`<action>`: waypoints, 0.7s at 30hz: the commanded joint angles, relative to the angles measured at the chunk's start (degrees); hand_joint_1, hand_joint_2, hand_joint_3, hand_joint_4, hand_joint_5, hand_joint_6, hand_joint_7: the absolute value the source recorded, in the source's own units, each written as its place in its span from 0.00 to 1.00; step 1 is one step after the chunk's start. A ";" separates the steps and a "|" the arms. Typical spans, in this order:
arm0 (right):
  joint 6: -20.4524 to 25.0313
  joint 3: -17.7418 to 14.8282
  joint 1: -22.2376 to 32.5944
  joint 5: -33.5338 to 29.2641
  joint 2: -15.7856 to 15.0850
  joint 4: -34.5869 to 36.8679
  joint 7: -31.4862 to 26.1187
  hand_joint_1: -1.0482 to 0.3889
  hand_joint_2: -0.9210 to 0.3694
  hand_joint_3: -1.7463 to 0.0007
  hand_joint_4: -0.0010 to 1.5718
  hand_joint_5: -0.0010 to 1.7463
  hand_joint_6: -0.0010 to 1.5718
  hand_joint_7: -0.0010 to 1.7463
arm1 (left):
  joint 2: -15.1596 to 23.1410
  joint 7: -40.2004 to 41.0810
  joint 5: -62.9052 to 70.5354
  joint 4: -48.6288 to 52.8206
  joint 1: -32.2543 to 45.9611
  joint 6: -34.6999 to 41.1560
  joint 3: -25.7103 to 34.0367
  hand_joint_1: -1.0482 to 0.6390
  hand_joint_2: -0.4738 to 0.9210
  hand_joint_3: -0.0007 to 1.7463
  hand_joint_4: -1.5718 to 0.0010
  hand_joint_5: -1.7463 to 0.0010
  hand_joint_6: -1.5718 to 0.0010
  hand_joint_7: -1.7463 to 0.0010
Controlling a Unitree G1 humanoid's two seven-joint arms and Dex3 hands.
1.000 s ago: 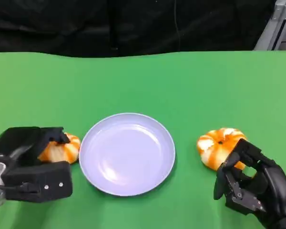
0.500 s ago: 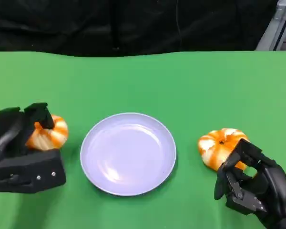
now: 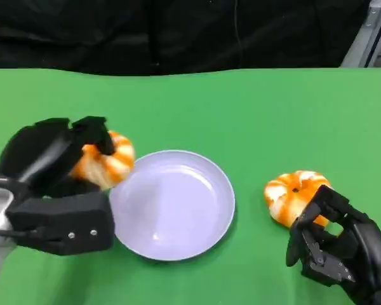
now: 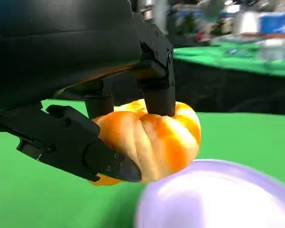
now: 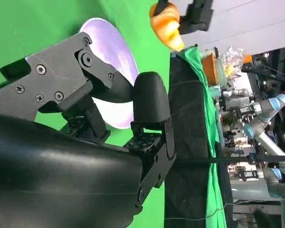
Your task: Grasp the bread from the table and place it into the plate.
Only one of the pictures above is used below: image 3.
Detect black backdrop curtain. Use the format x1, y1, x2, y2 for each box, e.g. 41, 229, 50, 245
0, 0, 372, 77

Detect lilac plate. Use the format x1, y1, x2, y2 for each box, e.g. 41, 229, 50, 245
109, 149, 236, 262

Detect green table cloth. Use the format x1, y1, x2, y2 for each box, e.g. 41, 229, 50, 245
0, 67, 381, 305

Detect aluminium frame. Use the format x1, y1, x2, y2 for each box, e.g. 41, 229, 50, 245
341, 0, 381, 68

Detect orange white toy bread roll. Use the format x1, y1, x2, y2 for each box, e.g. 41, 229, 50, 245
264, 170, 333, 229
70, 130, 136, 191

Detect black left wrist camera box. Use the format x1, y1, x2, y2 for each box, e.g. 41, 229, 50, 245
5, 189, 116, 255

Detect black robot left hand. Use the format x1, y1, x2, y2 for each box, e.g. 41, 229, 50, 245
0, 116, 115, 198

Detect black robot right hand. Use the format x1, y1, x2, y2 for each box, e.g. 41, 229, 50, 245
285, 184, 381, 305

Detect thin hanging black cable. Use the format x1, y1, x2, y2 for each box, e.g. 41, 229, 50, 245
233, 0, 245, 67

